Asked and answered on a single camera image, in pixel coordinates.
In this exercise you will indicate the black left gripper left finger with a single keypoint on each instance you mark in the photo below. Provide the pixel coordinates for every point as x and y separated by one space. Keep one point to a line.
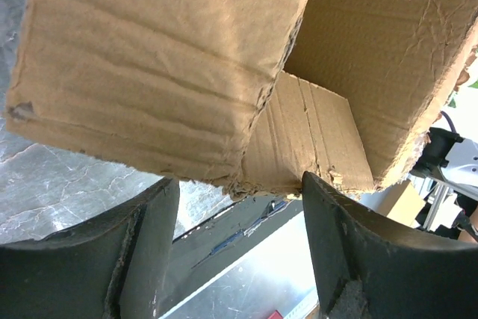
110 266

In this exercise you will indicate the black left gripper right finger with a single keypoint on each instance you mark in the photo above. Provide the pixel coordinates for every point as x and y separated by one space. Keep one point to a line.
368 266

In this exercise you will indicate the brown cardboard express box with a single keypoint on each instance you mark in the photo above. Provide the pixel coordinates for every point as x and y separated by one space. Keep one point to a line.
243 94

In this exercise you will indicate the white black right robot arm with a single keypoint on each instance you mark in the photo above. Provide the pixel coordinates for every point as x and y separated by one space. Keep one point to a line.
449 159

